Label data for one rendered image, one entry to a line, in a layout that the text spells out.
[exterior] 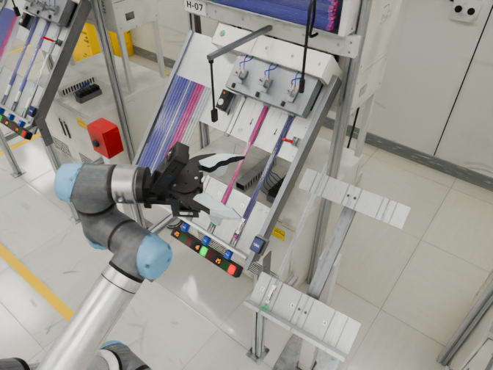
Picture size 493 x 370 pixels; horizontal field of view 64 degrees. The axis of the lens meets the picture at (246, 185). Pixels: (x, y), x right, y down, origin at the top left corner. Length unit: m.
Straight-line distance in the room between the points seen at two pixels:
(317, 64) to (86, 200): 0.89
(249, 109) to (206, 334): 1.15
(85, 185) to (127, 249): 0.14
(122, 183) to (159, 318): 1.49
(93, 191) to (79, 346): 0.27
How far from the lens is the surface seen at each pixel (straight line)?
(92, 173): 0.78
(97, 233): 0.83
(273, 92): 1.43
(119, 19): 2.52
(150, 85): 2.77
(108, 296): 0.78
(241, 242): 1.46
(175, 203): 0.75
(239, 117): 1.53
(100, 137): 2.08
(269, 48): 1.48
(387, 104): 3.14
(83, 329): 0.80
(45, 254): 2.65
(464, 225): 2.88
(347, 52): 1.39
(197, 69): 1.71
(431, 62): 2.93
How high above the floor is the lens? 1.85
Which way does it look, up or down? 41 degrees down
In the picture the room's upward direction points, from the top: straight up
